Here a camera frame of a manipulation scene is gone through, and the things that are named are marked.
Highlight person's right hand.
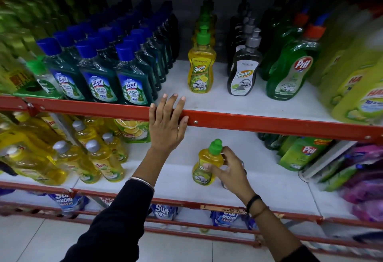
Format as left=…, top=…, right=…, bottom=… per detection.
left=203, top=146, right=255, bottom=204

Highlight person's left hand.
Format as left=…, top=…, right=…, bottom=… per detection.
left=149, top=93, right=190, bottom=153

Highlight yellow green-capped dish soap bottle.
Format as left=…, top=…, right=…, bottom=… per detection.
left=192, top=139, right=225, bottom=186

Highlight person's right forearm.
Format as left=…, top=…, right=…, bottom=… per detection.
left=245, top=195, right=321, bottom=262

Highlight person's left forearm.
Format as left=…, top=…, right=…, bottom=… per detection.
left=60, top=146, right=178, bottom=262

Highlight green lemon print pouch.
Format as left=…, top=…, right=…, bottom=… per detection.
left=115, top=119, right=151, bottom=144

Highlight row of yellow pump bottles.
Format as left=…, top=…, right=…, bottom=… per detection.
left=188, top=0, right=218, bottom=94

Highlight black wristband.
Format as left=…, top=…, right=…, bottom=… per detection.
left=246, top=194, right=263, bottom=214

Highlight rows of blue-capped cleaner bottles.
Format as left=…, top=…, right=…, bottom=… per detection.
left=36, top=0, right=180, bottom=106

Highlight brown thread wristband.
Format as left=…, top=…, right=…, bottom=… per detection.
left=251, top=206, right=270, bottom=219

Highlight dark green bottles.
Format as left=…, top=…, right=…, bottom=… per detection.
left=257, top=133, right=289, bottom=151

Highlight silver bangle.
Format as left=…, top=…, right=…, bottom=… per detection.
left=129, top=177, right=155, bottom=193

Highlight row of dark grey-pump bottles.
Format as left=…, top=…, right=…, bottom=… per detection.
left=226, top=0, right=264, bottom=97

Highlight green red-label refill pouch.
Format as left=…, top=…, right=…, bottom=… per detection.
left=277, top=136, right=333, bottom=172

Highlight grey metal shelf divider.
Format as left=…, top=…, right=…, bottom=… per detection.
left=49, top=113, right=87, bottom=151

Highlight small clear green-capped bottle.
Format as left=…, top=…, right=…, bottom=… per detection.
left=25, top=58, right=63, bottom=94

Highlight white shelf divider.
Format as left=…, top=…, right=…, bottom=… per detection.
left=299, top=140, right=358, bottom=183

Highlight row of green orange-capped bottles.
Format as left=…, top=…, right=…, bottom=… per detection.
left=259, top=0, right=330, bottom=101

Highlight group of yellow grey-capped bottles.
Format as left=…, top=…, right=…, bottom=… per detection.
left=0, top=111, right=129, bottom=186

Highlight green cardboard box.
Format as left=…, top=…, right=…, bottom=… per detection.
left=12, top=80, right=65, bottom=100

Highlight light green refill pouches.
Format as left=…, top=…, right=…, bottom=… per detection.
left=314, top=157, right=383, bottom=193

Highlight pile of purple pouches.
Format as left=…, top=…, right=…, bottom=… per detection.
left=338, top=145, right=383, bottom=223

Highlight group of lime green bottles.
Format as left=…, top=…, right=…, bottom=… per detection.
left=308, top=0, right=383, bottom=126

